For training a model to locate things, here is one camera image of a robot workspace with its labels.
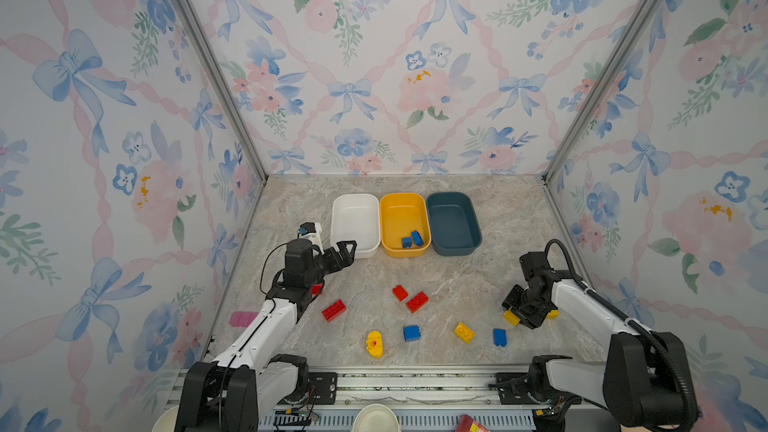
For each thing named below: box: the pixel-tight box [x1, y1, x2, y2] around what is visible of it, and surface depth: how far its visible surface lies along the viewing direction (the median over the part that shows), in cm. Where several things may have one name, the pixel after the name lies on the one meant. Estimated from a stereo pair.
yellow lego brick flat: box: [453, 322, 476, 344], surface depth 84 cm
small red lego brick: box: [392, 285, 409, 302], surface depth 92 cm
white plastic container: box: [331, 193, 381, 259], surface depth 108 cm
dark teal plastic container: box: [426, 192, 483, 256], surface depth 105 cm
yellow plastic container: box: [380, 192, 432, 259], surface depth 108 cm
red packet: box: [456, 414, 490, 432], surface depth 68 cm
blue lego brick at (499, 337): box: [493, 328, 507, 347], surface depth 84 cm
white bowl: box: [352, 403, 401, 432], surface depth 70 cm
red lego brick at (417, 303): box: [406, 291, 429, 314], surface depth 89 cm
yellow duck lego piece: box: [366, 330, 384, 359], surface depth 80 cm
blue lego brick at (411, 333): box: [403, 325, 422, 342], surface depth 84 cm
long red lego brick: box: [322, 299, 347, 323], surface depth 87 cm
